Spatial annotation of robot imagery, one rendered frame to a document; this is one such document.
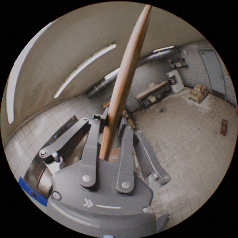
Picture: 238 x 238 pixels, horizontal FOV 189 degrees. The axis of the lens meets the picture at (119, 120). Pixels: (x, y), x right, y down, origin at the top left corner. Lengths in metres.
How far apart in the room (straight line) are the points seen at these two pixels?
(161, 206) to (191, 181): 0.80
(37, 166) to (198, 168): 2.83
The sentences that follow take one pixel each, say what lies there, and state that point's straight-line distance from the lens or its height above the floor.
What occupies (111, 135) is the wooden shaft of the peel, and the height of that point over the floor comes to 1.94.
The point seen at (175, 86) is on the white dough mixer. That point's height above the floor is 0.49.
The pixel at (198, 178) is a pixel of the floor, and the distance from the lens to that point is 2.10.
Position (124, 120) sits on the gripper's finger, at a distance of 0.15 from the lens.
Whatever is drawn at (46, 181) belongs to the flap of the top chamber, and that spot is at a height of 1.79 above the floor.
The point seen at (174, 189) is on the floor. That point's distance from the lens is 2.02.
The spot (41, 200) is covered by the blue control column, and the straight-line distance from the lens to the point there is 1.30.
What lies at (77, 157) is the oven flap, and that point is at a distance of 1.59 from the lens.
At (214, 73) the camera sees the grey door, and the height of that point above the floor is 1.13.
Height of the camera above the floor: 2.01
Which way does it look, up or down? 20 degrees down
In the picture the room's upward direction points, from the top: 36 degrees counter-clockwise
